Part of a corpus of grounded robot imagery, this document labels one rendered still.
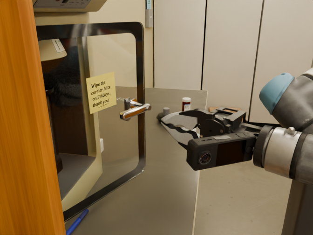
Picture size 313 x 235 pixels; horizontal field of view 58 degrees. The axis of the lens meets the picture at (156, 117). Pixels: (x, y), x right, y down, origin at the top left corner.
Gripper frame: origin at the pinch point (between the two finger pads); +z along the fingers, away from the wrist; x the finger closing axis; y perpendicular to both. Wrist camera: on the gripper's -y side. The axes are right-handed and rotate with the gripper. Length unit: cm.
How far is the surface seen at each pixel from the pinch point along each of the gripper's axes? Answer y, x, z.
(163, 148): 31.9, -26.0, 23.9
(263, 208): 147, -120, 13
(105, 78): -2.6, 7.7, 13.8
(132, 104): 5.0, 0.0, 13.4
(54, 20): -8.4, 19.2, 21.4
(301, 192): 71, -48, -18
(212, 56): 269, -29, 129
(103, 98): -3.6, 3.5, 13.8
